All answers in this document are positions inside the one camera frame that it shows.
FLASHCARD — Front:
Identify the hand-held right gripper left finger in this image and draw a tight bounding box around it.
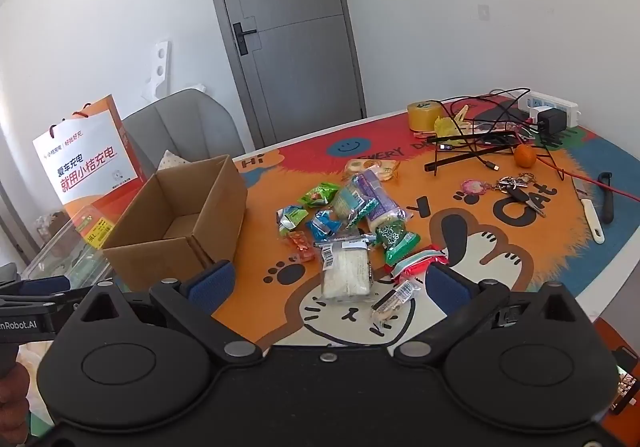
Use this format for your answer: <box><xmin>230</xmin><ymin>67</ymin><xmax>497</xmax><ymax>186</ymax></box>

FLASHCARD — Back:
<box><xmin>75</xmin><ymin>261</ymin><xmax>263</xmax><ymax>367</ymax></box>

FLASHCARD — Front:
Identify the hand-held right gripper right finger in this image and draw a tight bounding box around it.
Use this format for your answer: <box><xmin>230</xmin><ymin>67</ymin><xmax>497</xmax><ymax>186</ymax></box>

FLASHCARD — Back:
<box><xmin>392</xmin><ymin>262</ymin><xmax>588</xmax><ymax>368</ymax></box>

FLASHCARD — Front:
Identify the red and green snack packet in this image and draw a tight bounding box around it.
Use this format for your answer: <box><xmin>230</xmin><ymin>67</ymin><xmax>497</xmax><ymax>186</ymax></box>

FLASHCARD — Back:
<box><xmin>391</xmin><ymin>244</ymin><xmax>449</xmax><ymax>286</ymax></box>

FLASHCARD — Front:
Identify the brown cardboard box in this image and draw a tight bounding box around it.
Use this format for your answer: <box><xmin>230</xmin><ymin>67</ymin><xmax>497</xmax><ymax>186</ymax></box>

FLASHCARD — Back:
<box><xmin>100</xmin><ymin>154</ymin><xmax>249</xmax><ymax>294</ymax></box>

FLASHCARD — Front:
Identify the small clear biscuit packet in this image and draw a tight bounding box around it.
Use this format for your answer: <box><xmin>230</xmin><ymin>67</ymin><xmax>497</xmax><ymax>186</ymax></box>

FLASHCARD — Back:
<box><xmin>369</xmin><ymin>277</ymin><xmax>421</xmax><ymax>331</ymax></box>

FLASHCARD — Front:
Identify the dark green snack packet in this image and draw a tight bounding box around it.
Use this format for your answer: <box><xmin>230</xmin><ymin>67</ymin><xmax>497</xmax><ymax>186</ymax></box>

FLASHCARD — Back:
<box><xmin>374</xmin><ymin>220</ymin><xmax>421</xmax><ymax>266</ymax></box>

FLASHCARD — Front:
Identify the small orange snack packet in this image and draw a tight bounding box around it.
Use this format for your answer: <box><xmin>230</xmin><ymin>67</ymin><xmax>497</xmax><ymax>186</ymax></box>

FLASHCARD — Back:
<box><xmin>287</xmin><ymin>230</ymin><xmax>316</xmax><ymax>262</ymax></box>

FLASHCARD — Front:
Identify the clear white bread packet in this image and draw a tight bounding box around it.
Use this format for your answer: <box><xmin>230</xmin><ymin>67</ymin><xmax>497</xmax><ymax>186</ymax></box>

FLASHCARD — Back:
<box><xmin>314</xmin><ymin>236</ymin><xmax>377</xmax><ymax>301</ymax></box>

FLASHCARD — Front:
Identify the small green and white packet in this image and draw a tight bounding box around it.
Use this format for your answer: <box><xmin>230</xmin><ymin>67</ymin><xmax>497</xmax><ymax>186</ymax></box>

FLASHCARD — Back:
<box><xmin>275</xmin><ymin>204</ymin><xmax>310</xmax><ymax>234</ymax></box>

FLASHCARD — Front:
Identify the blue snack packet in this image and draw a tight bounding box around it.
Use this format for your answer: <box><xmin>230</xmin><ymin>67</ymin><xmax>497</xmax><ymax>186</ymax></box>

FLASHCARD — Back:
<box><xmin>305</xmin><ymin>209</ymin><xmax>344</xmax><ymax>241</ymax></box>

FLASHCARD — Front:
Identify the person's left hand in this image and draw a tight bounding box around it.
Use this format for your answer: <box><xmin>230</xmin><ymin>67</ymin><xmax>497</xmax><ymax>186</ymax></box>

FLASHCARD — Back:
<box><xmin>0</xmin><ymin>362</ymin><xmax>30</xmax><ymax>433</ymax></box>

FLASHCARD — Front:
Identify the clear plastic container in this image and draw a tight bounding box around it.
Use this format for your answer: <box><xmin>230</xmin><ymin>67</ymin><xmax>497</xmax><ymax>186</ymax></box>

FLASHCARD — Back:
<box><xmin>22</xmin><ymin>204</ymin><xmax>114</xmax><ymax>289</ymax></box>

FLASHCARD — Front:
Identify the pink candy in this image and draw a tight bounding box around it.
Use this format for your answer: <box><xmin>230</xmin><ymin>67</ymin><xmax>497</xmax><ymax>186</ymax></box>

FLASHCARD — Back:
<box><xmin>459</xmin><ymin>178</ymin><xmax>496</xmax><ymax>198</ymax></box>

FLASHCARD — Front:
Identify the purple and white snack packet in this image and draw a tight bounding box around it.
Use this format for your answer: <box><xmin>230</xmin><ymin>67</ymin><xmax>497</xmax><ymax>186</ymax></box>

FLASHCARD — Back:
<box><xmin>352</xmin><ymin>166</ymin><xmax>409</xmax><ymax>231</ymax></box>

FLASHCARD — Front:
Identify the bunch of keys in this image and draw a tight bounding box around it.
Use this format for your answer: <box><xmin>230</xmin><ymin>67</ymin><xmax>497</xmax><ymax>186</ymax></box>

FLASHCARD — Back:
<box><xmin>494</xmin><ymin>172</ymin><xmax>547</xmax><ymax>218</ymax></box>

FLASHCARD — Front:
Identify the teal snack packet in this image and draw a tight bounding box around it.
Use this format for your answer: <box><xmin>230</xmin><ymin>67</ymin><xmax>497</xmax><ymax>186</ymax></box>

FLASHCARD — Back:
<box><xmin>332</xmin><ymin>184</ymin><xmax>379</xmax><ymax>228</ymax></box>

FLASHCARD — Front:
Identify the dotted beige cushion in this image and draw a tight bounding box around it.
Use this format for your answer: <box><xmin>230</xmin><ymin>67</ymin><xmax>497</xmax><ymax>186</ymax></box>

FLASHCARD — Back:
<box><xmin>158</xmin><ymin>150</ymin><xmax>192</xmax><ymax>173</ymax></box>

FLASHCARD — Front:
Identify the black metal stand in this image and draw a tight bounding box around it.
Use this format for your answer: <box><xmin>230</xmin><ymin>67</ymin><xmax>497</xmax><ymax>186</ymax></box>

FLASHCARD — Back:
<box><xmin>424</xmin><ymin>129</ymin><xmax>560</xmax><ymax>174</ymax></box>

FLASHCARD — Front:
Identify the red white banner stand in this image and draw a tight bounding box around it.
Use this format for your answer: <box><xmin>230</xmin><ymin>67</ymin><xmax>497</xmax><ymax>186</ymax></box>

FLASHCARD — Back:
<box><xmin>32</xmin><ymin>94</ymin><xmax>147</xmax><ymax>224</ymax></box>

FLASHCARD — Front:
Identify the orange cracker packet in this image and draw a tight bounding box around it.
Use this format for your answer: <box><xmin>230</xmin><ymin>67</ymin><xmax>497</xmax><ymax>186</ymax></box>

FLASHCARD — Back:
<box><xmin>344</xmin><ymin>159</ymin><xmax>402</xmax><ymax>181</ymax></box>

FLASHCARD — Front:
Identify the green snack packet red picture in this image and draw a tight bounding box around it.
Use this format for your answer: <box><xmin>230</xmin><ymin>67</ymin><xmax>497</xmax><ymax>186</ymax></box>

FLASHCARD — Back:
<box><xmin>298</xmin><ymin>180</ymin><xmax>341</xmax><ymax>207</ymax></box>

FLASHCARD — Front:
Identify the grey upholstered chair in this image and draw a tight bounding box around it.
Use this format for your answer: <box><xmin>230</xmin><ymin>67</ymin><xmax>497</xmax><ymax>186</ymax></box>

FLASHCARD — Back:
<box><xmin>122</xmin><ymin>88</ymin><xmax>247</xmax><ymax>178</ymax></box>

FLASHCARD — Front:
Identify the yellow tape roll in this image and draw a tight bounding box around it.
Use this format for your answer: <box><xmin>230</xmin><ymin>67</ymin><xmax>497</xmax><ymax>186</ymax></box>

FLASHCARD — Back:
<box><xmin>406</xmin><ymin>100</ymin><xmax>446</xmax><ymax>132</ymax></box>

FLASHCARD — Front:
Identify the black charger adapter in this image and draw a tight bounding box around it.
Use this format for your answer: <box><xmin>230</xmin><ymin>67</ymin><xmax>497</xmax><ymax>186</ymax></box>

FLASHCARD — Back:
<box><xmin>537</xmin><ymin>107</ymin><xmax>569</xmax><ymax>134</ymax></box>

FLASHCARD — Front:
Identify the dark handheld device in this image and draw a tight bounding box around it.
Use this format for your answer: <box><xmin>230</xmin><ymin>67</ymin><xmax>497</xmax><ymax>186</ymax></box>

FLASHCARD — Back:
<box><xmin>610</xmin><ymin>346</ymin><xmax>640</xmax><ymax>416</ymax></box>

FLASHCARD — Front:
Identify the white power strip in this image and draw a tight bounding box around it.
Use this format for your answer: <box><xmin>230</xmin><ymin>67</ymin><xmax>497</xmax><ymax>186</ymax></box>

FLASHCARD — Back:
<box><xmin>517</xmin><ymin>90</ymin><xmax>582</xmax><ymax>128</ymax></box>

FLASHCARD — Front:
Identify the white foam piece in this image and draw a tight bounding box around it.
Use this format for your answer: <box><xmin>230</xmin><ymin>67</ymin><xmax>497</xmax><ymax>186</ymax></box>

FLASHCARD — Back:
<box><xmin>139</xmin><ymin>40</ymin><xmax>172</xmax><ymax>101</ymax></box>

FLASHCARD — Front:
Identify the grey door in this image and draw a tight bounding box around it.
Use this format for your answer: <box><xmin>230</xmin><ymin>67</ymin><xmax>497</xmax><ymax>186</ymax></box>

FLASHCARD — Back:
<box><xmin>197</xmin><ymin>0</ymin><xmax>368</xmax><ymax>150</ymax></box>

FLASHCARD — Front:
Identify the black charging cable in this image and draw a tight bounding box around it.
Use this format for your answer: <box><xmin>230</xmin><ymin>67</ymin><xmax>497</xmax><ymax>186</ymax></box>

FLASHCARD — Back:
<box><xmin>436</xmin><ymin>87</ymin><xmax>532</xmax><ymax>172</ymax></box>

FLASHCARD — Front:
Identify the white handled knife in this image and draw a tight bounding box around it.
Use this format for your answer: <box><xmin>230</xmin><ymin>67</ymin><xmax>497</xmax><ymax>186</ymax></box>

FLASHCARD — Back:
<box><xmin>571</xmin><ymin>176</ymin><xmax>606</xmax><ymax>244</ymax></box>

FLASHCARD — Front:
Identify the red cable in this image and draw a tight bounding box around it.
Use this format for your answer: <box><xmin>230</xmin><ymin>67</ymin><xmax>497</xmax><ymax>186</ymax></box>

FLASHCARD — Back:
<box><xmin>536</xmin><ymin>152</ymin><xmax>640</xmax><ymax>202</ymax></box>

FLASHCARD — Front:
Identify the black handled tool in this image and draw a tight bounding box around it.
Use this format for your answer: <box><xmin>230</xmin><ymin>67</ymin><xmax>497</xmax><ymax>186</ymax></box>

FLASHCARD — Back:
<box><xmin>598</xmin><ymin>171</ymin><xmax>616</xmax><ymax>225</ymax></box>

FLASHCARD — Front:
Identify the black door handle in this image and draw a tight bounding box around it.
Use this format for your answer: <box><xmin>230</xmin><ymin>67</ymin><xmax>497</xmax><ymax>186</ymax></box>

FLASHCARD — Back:
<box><xmin>232</xmin><ymin>20</ymin><xmax>259</xmax><ymax>57</ymax></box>

